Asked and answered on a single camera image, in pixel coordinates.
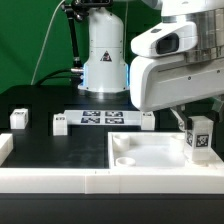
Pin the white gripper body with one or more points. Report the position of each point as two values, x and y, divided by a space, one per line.
169 81

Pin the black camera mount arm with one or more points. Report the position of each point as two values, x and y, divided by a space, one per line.
77 11

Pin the white square tabletop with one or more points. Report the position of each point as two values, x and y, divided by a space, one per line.
153 150

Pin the white U-shaped fence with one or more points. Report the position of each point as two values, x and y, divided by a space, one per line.
106 181

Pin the white marker base plate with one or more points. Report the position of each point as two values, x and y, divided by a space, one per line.
100 117

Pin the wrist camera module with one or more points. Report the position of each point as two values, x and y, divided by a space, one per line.
166 39

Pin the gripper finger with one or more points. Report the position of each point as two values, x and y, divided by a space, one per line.
184 122
217 110

